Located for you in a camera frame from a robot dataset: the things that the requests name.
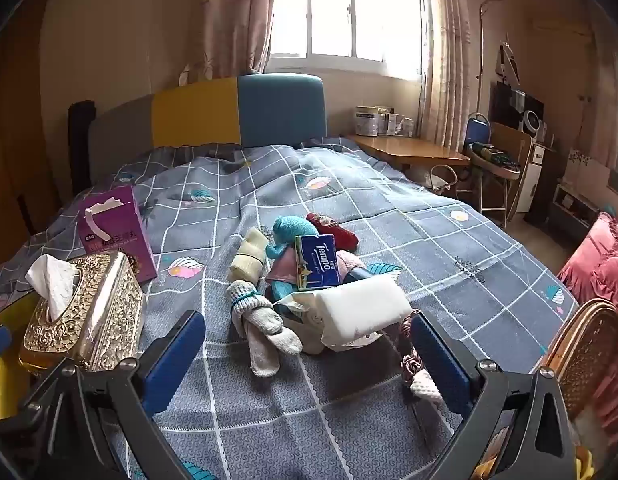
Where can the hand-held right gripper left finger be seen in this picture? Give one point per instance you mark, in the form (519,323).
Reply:
(174,355)

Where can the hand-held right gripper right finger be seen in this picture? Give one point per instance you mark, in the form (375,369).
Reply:
(439,365)

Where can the pink scrunchie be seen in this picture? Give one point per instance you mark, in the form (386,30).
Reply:
(411,367)

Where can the yellow tin box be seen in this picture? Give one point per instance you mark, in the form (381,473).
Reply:
(1,385)

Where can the grey white sock bundle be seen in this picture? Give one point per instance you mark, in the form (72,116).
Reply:
(259,330)

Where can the white tissue block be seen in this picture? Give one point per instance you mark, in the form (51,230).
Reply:
(369,310)

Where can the cream cloth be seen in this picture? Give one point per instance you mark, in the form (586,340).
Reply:
(246,255)

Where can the white plastic pack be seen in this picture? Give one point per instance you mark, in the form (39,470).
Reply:
(301,310)

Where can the pink fuzzy cloth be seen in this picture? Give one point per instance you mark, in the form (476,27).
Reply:
(350,262)

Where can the blue tissue packet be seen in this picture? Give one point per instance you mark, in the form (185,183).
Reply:
(316,262)

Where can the red plush sock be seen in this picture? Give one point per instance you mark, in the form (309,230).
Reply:
(339,237)

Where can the gold embossed tissue box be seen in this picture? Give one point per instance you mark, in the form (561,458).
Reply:
(109,310)

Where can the white tissue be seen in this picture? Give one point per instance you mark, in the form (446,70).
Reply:
(51,280)

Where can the purple gift box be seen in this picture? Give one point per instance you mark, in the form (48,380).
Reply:
(124,240)

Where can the grey plaid quilt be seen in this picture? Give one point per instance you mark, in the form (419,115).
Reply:
(299,410)

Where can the white handbag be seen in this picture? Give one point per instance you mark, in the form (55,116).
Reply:
(441,182)

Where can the wooden wardrobe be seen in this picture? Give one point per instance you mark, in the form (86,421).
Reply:
(14,160)

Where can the pink ruffled bedspread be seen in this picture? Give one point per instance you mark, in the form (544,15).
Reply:
(604,270)

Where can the white cabinet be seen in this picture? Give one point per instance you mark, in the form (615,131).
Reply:
(531,175)

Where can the folded umbrella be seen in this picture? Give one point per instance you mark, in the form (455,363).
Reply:
(494,157)

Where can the wooden desk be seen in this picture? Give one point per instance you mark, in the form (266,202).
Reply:
(414,150)

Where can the blue chair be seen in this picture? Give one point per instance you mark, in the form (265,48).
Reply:
(476,132)

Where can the grey yellow blue headboard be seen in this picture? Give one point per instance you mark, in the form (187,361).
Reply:
(189,115)

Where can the white can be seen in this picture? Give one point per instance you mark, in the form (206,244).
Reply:
(367,122)

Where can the small white fan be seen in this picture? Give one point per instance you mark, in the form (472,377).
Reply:
(530,122)

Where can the black monitor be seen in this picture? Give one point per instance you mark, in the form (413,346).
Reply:
(509,105)

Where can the striped curtain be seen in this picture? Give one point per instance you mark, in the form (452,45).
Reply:
(449,60)

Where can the pink floral curtain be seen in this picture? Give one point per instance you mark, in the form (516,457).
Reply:
(229,20)

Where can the air conditioner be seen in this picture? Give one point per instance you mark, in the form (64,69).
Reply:
(564,27)

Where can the window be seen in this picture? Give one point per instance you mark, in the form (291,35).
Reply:
(339,10)

